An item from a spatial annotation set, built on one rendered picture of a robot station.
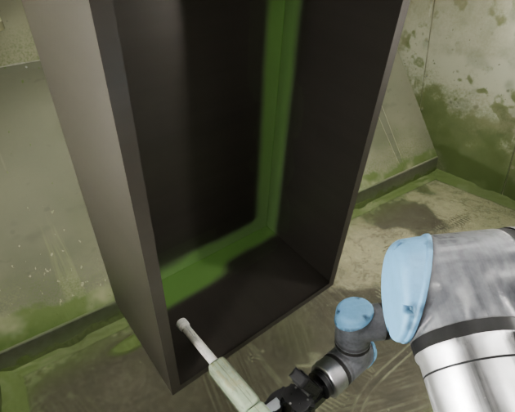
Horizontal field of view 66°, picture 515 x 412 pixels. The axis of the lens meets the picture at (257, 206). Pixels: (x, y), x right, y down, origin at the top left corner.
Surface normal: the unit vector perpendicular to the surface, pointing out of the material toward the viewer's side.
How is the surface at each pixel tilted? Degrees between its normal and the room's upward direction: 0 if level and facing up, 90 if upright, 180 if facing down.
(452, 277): 30
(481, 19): 90
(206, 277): 12
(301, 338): 0
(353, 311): 5
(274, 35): 102
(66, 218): 57
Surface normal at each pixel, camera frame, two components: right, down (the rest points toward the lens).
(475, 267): 0.00, -0.55
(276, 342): -0.08, -0.85
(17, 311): 0.40, -0.12
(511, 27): -0.84, 0.34
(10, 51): 0.54, 0.40
